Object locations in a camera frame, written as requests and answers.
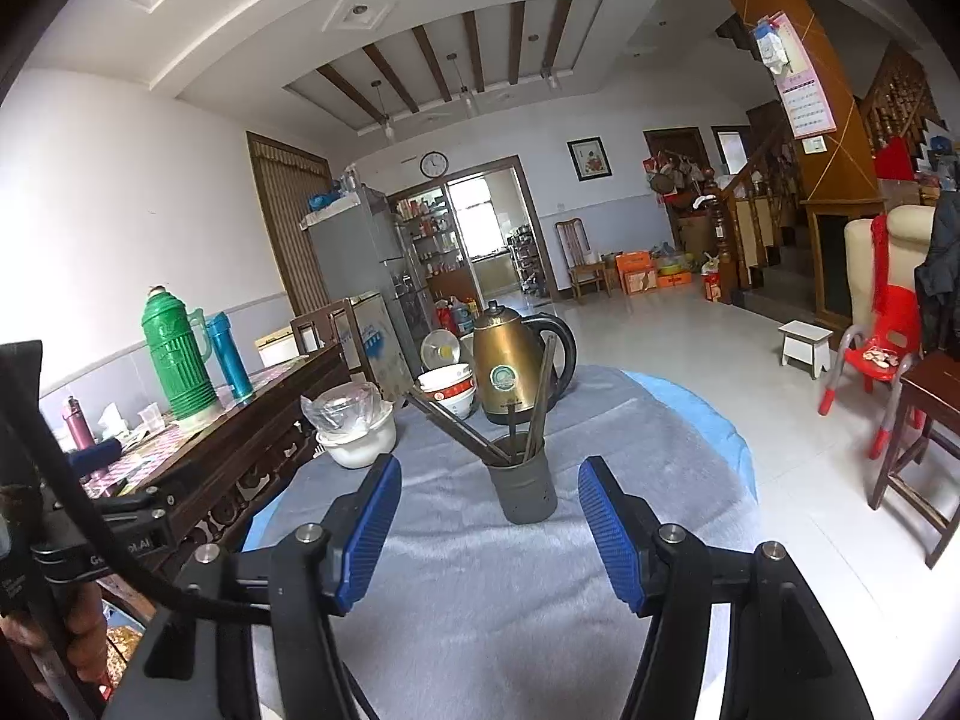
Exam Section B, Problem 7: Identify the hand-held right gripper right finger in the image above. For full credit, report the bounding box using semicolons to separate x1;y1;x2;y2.
577;456;875;720

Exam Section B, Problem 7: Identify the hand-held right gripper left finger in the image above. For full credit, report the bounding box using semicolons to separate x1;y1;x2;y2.
101;454;404;720

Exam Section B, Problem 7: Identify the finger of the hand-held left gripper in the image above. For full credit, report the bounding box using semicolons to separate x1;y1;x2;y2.
96;490;181;524

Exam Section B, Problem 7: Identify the grey perforated chopstick holder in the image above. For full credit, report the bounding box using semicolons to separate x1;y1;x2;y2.
487;444;557;524

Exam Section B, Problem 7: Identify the group of dark chopsticks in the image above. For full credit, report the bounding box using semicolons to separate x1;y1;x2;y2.
405;334;560;466

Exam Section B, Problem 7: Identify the person's left hand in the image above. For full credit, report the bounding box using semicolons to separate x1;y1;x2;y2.
0;577;110;702

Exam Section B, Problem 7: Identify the checkered sideboard cloth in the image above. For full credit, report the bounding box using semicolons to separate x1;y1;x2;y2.
75;364;316;500

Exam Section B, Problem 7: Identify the purple water bottle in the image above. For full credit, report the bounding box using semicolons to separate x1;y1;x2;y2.
61;395;95;453

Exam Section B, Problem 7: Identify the white ceramic pot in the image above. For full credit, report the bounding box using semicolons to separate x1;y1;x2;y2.
315;405;397;470

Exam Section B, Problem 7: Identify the clear plastic bag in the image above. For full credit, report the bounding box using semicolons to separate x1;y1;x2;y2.
301;381;395;440

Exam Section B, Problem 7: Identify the dark carved wooden sideboard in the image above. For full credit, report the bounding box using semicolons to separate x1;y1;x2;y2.
45;345;353;616

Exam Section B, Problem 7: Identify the grey table cloth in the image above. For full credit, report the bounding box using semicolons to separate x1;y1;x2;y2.
251;364;740;720

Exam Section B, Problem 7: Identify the green thermos flask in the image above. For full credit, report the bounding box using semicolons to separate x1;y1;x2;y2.
141;285;224;421

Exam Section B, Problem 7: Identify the blue table cover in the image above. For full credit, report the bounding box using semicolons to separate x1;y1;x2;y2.
244;370;758;541

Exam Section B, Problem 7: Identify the white bowl with red mark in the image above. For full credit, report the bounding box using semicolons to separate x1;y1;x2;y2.
424;390;478;421

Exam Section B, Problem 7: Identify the blue thermos flask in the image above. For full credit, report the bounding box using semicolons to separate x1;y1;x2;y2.
205;311;254;400

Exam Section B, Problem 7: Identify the white printed appliance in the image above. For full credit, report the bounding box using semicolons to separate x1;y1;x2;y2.
334;291;402;398

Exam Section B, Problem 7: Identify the round metal reflector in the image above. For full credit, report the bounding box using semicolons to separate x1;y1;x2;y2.
420;328;460;370

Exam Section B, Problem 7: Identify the white chest freezer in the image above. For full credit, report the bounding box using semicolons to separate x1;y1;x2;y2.
255;328;299;370

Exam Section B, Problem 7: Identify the dark wooden chair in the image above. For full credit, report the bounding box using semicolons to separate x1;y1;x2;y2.
289;298;357;361

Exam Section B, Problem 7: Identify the golden electric kettle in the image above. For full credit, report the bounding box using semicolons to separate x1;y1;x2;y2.
471;300;578;425

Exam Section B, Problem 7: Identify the orange cardboard box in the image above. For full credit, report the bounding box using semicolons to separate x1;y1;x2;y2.
616;251;659;295

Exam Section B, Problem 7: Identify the small white stool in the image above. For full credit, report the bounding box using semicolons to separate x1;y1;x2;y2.
778;320;835;380

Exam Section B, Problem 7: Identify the grey refrigerator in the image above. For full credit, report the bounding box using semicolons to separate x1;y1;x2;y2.
301;187;421;391

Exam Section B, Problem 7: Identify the metal storage rack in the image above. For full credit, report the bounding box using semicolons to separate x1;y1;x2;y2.
508;229;550;297

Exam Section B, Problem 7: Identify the wooden dining chair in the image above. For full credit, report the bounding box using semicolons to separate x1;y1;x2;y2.
555;217;605;301

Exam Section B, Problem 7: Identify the glass shelf with bottles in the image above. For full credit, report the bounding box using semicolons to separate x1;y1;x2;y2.
396;191;470;278

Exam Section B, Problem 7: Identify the brown wooden door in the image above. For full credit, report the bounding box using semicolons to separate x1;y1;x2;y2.
246;131;332;323

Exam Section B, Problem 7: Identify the wooden stair railing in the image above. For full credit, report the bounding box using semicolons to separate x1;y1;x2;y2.
705;52;938;293

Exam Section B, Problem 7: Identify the brown wooden side table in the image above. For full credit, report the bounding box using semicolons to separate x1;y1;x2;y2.
866;349;960;569

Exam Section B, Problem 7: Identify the red plastic chair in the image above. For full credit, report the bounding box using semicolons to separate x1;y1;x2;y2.
817;281;927;458

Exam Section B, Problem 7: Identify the cream armchair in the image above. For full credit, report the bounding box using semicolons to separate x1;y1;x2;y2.
844;204;938;331

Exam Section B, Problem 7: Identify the dark jacket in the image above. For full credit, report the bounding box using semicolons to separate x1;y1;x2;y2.
913;191;960;353

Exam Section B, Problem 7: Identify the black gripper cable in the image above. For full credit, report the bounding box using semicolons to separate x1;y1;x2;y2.
0;364;383;720

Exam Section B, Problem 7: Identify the framed wall picture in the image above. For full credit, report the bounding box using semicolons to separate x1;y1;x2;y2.
566;136;607;182

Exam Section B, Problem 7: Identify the wall calendar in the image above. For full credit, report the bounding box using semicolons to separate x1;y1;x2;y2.
752;11;837;140

